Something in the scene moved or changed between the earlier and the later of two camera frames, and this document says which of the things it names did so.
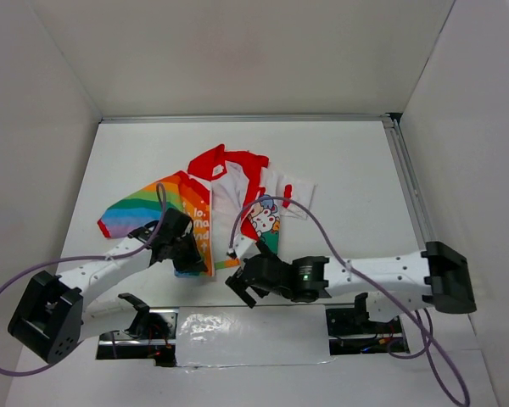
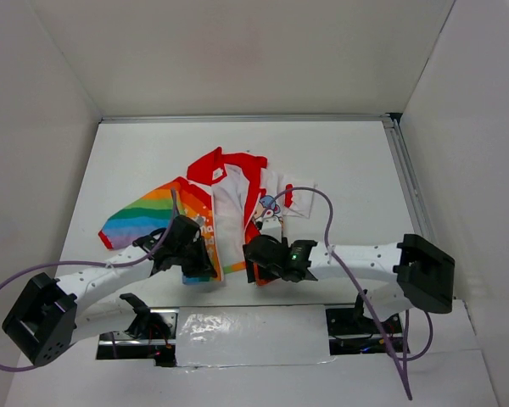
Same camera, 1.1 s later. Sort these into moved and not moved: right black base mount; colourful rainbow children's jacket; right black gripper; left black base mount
Moved: right black gripper
Not moved: colourful rainbow children's jacket; left black base mount; right black base mount
